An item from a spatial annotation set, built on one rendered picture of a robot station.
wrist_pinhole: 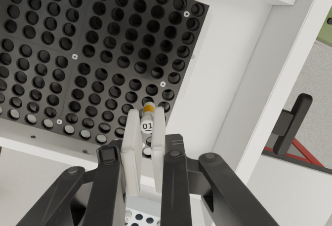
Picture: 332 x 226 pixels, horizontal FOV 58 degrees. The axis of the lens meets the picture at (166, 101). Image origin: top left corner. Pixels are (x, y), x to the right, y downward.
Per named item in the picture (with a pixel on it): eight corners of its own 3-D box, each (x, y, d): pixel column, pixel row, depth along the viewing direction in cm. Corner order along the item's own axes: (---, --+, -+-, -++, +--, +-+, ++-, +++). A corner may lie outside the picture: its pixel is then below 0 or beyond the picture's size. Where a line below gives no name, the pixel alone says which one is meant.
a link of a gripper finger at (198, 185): (164, 176, 15) (224, 170, 15) (164, 133, 20) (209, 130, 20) (167, 201, 16) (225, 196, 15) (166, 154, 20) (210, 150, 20)
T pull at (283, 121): (309, 94, 32) (315, 97, 31) (279, 153, 34) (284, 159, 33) (278, 84, 32) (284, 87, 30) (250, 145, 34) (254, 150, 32)
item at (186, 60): (208, 5, 29) (209, 5, 29) (154, 158, 34) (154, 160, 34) (190, -1, 29) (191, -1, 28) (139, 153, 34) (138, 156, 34)
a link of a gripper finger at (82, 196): (123, 206, 16) (65, 212, 15) (130, 158, 20) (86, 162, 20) (119, 181, 15) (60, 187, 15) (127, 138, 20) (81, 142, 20)
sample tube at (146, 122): (156, 112, 27) (156, 133, 23) (143, 113, 27) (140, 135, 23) (155, 99, 27) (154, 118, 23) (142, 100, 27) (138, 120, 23)
